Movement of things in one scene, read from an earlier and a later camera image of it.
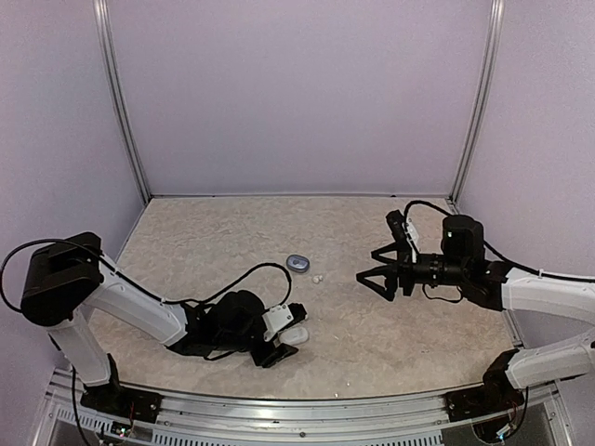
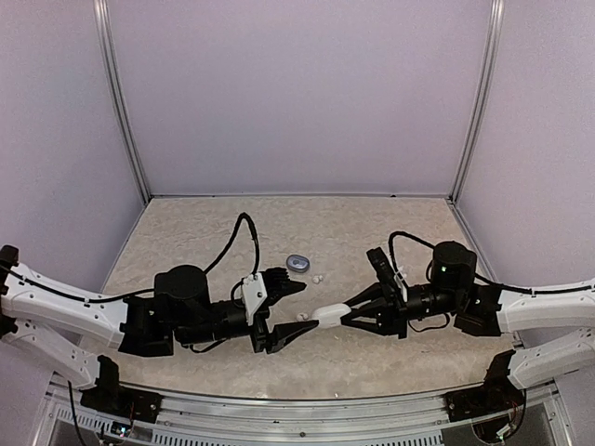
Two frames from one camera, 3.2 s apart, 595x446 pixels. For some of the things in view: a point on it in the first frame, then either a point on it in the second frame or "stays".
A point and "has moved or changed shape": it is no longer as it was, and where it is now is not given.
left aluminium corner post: [116, 88] stays
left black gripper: [269, 358] -> [282, 335]
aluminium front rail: [212, 420] stays
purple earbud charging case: [297, 263] stays
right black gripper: [403, 266] -> [391, 314]
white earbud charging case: [294, 335] has moved or changed shape
